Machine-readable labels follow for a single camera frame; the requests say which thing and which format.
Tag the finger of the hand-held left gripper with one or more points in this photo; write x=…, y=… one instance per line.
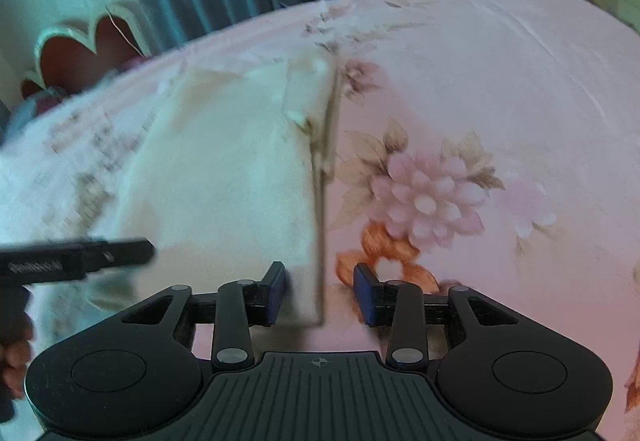
x=125, y=252

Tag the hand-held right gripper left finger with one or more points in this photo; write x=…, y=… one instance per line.
x=278, y=293

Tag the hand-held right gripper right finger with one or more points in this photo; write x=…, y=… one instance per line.
x=364, y=293

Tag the small white cloth garment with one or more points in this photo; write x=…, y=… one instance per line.
x=225, y=171

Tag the person's left hand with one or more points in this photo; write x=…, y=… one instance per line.
x=17, y=351

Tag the pink floral bed sheet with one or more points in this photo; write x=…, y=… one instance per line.
x=475, y=146

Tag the red headboard with cream trim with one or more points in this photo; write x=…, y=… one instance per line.
x=85, y=56

